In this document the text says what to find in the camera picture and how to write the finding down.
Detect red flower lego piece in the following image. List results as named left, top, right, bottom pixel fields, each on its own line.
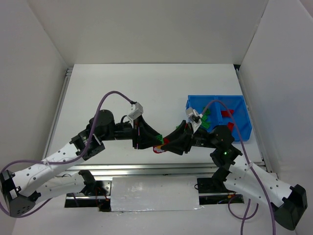
left=153, top=138, right=169, bottom=154

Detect red arch lego piece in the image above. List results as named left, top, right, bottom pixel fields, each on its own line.
left=221, top=110, right=234, bottom=118

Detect red lego brick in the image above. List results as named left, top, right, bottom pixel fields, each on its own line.
left=227, top=122, right=234, bottom=131

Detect blue plastic divided bin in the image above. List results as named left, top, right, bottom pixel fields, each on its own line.
left=186, top=95, right=252, bottom=142

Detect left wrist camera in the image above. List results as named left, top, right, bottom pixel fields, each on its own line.
left=127, top=102, right=143, bottom=126

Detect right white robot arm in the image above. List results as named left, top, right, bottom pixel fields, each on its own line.
left=160, top=121, right=308, bottom=231

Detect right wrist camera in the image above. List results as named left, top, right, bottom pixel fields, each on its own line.
left=185, top=107, right=203, bottom=133

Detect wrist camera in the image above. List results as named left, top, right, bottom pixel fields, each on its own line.
left=127, top=102, right=143, bottom=126
left=185, top=107, right=203, bottom=133

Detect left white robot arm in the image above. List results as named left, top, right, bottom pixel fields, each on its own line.
left=0, top=110, right=163, bottom=218

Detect green small lego brick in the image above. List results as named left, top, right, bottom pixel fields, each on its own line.
left=156, top=134, right=164, bottom=144

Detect green lego bricks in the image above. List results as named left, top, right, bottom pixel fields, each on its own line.
left=204, top=108, right=211, bottom=116

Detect silver tape cover plate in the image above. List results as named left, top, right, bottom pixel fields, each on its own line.
left=111, top=176, right=200, bottom=212

